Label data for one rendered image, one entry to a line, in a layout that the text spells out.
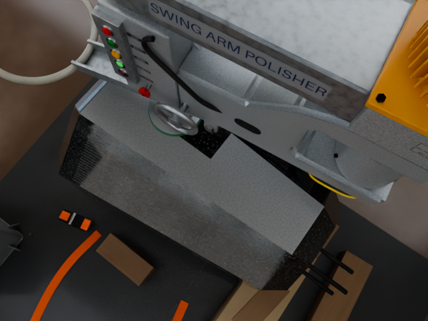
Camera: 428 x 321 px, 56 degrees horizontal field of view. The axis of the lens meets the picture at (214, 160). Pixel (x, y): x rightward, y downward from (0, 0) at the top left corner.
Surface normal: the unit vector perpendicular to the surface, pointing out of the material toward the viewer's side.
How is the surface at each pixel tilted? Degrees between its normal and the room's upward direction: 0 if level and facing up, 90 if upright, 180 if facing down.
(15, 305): 0
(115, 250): 0
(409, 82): 0
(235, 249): 45
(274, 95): 40
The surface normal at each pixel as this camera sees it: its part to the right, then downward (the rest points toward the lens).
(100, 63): -0.22, -0.41
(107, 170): -0.37, 0.35
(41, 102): 0.03, -0.29
